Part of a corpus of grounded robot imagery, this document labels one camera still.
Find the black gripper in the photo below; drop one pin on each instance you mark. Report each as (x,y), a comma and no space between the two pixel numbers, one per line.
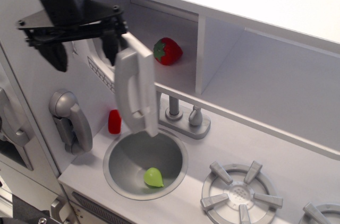
(69,20)

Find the white toy microwave door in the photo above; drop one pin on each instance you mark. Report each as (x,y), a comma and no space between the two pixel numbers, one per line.
(133,76)

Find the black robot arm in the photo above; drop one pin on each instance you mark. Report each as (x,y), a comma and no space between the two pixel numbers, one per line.
(71,20)

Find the grey toy telephone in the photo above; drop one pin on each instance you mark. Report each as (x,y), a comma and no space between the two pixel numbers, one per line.
(71,122)

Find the red toy cup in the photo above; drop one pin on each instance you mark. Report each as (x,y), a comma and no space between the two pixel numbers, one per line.
(114,122)

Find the red toy strawberry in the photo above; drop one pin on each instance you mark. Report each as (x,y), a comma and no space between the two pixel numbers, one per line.
(166,51)

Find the grey round sink basin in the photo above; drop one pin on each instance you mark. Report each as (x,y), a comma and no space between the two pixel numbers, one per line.
(129,157)

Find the grey toy faucet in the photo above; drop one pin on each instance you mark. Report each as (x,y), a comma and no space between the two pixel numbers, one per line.
(190,122)

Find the green toy pear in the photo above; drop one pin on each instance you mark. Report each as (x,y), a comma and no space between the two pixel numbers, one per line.
(153,177)

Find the white toy kitchen cabinet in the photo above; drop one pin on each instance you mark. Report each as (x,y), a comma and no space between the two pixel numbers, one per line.
(266,72)

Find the grey stove burner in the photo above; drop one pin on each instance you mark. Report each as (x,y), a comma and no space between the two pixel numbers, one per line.
(325,213)
(238,193)

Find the grey fridge door handle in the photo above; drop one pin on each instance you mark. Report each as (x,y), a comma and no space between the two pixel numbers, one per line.
(13,120)

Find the grey oven door handle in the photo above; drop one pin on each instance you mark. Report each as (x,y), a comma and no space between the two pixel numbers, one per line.
(59,211)

